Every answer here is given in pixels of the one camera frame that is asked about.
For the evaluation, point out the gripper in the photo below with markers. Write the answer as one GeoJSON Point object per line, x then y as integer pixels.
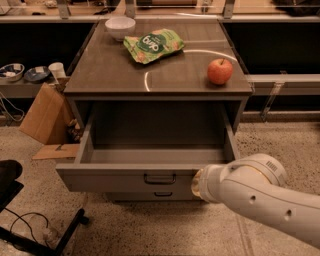
{"type": "Point", "coordinates": [207, 182]}

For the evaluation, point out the grey top drawer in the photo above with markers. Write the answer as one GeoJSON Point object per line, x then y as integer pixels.
{"type": "Point", "coordinates": [124, 140]}

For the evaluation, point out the grey drawer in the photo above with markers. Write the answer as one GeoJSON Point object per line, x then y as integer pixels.
{"type": "Point", "coordinates": [150, 196]}
{"type": "Point", "coordinates": [124, 140]}

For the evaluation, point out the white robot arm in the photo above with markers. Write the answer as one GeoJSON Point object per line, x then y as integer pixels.
{"type": "Point", "coordinates": [254, 187]}

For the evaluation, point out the grey bottom drawer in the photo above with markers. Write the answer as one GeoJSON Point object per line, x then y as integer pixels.
{"type": "Point", "coordinates": [150, 196]}

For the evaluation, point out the red apple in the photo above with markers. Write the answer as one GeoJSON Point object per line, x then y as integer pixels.
{"type": "Point", "coordinates": [219, 71]}

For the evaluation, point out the green snack bag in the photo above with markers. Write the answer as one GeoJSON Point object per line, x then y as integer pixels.
{"type": "Point", "coordinates": [154, 45]}

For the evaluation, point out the brown cardboard box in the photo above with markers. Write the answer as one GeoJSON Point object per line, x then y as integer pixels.
{"type": "Point", "coordinates": [51, 122]}

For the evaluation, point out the white bowl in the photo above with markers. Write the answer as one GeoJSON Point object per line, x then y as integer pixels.
{"type": "Point", "coordinates": [120, 27]}

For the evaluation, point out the white paper cup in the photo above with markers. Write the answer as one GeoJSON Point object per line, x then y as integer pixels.
{"type": "Point", "coordinates": [57, 70]}

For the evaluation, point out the dark patterned bowl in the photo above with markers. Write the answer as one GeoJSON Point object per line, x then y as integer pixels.
{"type": "Point", "coordinates": [37, 74]}

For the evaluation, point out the black chair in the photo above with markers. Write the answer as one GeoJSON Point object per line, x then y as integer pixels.
{"type": "Point", "coordinates": [10, 171]}

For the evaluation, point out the patterned bowl left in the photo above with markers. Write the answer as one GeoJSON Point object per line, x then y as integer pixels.
{"type": "Point", "coordinates": [12, 72]}

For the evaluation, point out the black top drawer handle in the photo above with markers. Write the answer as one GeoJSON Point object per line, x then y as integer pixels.
{"type": "Point", "coordinates": [159, 179]}

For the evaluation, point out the grey wall shelf rail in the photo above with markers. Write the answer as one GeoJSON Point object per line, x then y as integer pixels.
{"type": "Point", "coordinates": [286, 84]}

